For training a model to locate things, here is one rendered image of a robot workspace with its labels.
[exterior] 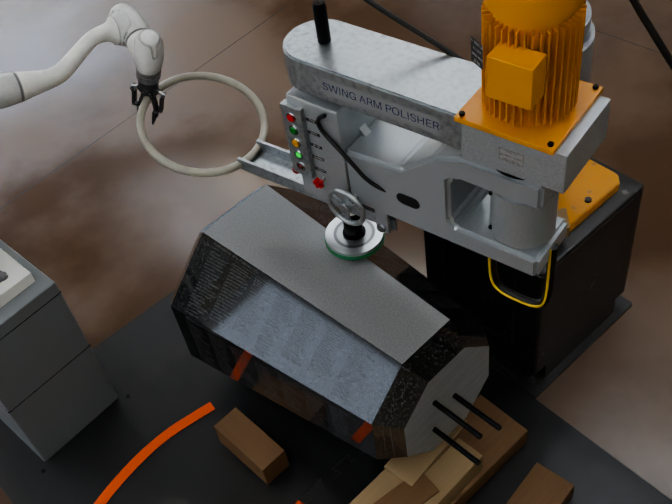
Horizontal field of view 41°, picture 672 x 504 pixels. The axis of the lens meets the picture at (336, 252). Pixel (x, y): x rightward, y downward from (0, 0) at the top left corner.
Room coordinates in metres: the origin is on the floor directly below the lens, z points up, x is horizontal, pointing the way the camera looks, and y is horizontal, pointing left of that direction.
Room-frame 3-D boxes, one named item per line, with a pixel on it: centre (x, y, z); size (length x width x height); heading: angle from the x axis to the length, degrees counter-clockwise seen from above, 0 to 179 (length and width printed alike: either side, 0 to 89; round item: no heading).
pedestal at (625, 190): (2.37, -0.77, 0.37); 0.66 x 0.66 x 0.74; 35
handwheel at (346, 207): (2.05, -0.08, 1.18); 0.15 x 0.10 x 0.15; 46
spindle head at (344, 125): (2.16, -0.14, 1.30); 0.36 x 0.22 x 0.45; 46
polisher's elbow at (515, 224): (1.76, -0.55, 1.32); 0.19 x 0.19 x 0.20
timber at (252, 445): (1.90, 0.47, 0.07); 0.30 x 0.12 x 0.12; 38
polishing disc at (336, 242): (2.22, -0.08, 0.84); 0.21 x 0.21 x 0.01
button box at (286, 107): (2.18, 0.05, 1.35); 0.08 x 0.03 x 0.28; 46
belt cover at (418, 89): (1.97, -0.33, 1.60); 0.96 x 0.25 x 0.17; 46
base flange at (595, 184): (2.37, -0.77, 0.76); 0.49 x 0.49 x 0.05; 35
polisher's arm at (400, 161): (1.94, -0.35, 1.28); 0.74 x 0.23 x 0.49; 46
